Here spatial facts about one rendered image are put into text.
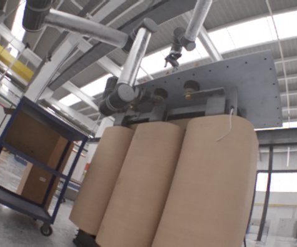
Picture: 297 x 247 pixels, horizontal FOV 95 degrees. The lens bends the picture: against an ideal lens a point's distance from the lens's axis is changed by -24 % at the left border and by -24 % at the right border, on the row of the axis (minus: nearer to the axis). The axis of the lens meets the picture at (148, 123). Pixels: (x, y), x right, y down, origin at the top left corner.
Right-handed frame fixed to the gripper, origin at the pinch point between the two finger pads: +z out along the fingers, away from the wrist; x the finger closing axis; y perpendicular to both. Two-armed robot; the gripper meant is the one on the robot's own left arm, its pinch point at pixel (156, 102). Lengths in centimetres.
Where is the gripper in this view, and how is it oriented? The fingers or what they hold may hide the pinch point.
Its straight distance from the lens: 131.8
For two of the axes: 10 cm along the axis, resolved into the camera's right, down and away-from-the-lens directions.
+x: -4.8, 2.5, 8.4
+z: 8.7, 2.7, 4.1
